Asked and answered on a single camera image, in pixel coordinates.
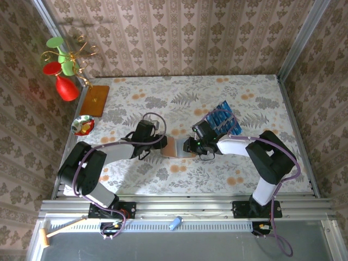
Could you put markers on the tan leather card holder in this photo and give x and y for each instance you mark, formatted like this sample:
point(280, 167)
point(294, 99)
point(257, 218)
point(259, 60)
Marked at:
point(174, 148)

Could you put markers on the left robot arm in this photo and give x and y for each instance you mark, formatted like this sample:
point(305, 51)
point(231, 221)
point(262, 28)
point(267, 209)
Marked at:
point(81, 168)

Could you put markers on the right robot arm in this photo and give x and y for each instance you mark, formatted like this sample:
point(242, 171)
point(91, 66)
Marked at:
point(272, 157)

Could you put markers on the blue credit card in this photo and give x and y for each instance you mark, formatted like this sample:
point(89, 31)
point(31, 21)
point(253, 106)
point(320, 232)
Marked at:
point(221, 113)
point(216, 118)
point(239, 127)
point(226, 104)
point(210, 121)
point(227, 130)

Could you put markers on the small blue cylinder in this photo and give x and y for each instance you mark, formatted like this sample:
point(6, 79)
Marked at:
point(174, 224)

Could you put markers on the red plastic goblet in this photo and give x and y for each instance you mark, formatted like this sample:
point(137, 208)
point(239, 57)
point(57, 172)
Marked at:
point(66, 88)

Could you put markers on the black power connector block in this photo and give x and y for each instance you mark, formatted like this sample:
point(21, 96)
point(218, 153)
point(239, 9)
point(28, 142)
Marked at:
point(111, 227)
point(258, 228)

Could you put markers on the grey metal panel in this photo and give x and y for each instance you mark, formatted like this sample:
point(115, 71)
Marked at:
point(190, 247)

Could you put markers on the green plastic goblet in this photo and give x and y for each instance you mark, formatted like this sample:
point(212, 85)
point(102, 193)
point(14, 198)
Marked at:
point(55, 42)

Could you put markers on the wooden mallet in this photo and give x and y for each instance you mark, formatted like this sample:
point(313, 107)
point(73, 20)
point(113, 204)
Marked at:
point(44, 237)

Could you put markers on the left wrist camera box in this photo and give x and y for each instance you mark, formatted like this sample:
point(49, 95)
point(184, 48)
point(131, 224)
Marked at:
point(156, 124)

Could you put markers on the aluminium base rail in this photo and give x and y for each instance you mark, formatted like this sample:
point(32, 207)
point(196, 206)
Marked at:
point(185, 206)

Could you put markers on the aluminium table side rail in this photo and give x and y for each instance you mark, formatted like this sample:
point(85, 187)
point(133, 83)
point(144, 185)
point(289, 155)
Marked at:
point(71, 138)
point(288, 108)

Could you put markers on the aluminium frame post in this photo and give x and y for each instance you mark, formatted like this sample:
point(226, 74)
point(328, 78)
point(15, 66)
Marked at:
point(308, 27)
point(45, 13)

